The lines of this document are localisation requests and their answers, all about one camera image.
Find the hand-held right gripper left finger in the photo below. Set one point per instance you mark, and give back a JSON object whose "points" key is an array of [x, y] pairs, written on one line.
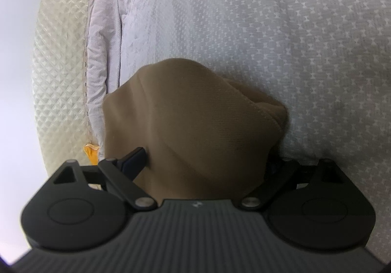
{"points": [[134, 161]]}

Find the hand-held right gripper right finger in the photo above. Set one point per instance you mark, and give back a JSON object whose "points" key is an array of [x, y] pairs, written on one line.
{"points": [[281, 175]]}

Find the brown hoodie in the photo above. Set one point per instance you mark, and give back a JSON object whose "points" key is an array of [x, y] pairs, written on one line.
{"points": [[195, 126]]}

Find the yellow cloth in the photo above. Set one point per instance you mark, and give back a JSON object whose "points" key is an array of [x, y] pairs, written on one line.
{"points": [[92, 154]]}

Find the light grey bedsheet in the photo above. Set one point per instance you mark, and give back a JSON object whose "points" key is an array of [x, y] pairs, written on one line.
{"points": [[275, 22]]}

